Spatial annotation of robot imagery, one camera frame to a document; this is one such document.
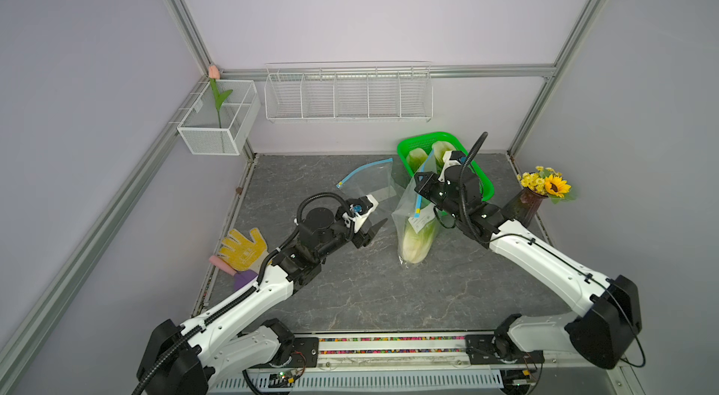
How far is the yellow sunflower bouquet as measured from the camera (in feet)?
2.60

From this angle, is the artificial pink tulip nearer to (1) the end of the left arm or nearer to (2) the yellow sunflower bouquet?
(1) the end of the left arm

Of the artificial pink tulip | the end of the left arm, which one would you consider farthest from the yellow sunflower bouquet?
the artificial pink tulip
